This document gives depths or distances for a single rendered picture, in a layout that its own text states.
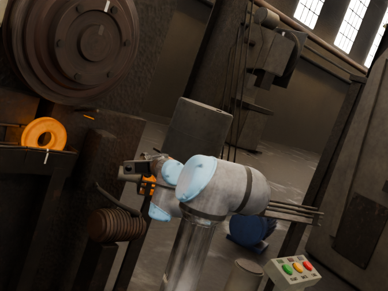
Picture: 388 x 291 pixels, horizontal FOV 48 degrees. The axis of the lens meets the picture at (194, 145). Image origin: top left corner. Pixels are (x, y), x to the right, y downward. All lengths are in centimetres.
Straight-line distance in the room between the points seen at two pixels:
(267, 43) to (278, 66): 57
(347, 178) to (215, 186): 287
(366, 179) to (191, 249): 281
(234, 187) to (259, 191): 6
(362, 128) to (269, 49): 570
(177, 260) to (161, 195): 36
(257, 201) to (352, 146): 286
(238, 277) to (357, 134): 235
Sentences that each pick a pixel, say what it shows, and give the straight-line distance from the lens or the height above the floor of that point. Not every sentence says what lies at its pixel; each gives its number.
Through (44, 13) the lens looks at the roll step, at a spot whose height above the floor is 115.
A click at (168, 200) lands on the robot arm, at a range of 137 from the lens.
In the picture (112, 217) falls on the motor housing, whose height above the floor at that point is 52.
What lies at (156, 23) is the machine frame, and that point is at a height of 127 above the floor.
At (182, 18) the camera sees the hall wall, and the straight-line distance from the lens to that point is 1001.
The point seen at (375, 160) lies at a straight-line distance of 373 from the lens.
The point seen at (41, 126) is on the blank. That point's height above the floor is 79.
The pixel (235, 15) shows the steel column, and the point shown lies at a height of 202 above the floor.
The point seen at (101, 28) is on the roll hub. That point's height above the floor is 117.
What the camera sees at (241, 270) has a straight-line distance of 171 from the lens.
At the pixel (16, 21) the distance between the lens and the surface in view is 146.
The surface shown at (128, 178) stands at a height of 66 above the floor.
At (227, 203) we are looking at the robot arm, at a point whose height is 88.
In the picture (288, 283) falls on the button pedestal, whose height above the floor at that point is 58.
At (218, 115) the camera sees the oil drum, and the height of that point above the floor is 85.
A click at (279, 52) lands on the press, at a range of 950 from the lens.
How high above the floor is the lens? 112
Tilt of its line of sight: 9 degrees down
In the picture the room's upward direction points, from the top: 20 degrees clockwise
